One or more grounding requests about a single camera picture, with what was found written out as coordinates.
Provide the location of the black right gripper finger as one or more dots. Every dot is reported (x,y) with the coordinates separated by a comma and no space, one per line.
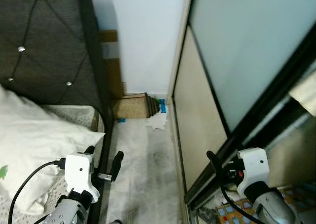
(214,160)

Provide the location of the white pillow green tree print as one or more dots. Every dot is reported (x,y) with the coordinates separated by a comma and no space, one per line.
(34,135)

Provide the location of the white printed paper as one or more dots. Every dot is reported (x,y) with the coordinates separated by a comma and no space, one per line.
(158,121)

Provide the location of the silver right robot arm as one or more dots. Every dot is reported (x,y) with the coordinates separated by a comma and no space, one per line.
(271,209)

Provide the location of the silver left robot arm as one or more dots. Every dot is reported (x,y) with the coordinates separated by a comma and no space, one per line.
(69,214)

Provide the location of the white quilted mattress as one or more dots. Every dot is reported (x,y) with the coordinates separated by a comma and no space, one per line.
(74,116)

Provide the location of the colourful patterned floor mat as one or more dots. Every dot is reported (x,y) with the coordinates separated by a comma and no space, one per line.
(229,215)

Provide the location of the small blue scrap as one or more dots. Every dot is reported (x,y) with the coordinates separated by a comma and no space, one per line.
(122,119)

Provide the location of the brown textured box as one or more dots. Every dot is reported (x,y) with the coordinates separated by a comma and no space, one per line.
(129,108)

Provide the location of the small blue box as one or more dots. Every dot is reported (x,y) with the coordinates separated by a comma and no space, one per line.
(162,105)

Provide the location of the flat brown cardboard sheet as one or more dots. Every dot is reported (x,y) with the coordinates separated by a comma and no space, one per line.
(114,78)

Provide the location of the white hanging garment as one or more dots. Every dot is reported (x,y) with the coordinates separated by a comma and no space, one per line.
(305,93)

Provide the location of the wardrobe sliding door frosted glass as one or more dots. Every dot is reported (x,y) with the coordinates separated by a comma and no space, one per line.
(247,46)

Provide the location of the dark grey tufted headboard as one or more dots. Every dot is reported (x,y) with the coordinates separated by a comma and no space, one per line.
(44,36)

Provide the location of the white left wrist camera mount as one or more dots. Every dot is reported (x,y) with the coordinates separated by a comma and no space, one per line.
(79,172)

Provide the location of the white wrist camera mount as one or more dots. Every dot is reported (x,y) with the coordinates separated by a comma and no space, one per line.
(79,172)
(254,167)

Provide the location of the dark bed frame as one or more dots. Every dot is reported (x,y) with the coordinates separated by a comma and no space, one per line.
(107,135)

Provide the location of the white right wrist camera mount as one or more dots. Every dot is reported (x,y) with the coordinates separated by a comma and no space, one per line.
(254,167)

